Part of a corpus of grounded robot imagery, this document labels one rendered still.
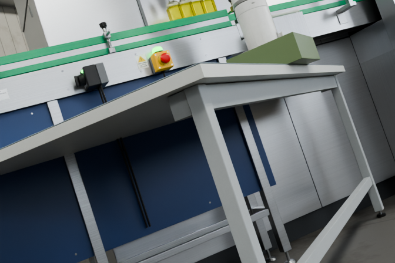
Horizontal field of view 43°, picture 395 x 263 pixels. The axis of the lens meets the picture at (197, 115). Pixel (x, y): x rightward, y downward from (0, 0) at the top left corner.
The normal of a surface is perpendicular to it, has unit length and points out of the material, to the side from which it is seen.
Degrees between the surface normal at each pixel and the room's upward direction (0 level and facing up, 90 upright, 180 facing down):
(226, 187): 90
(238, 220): 90
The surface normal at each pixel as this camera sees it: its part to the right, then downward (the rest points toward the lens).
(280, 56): -0.45, 0.08
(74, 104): 0.36, -0.19
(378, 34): -0.88, 0.26
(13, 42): 0.83, -0.32
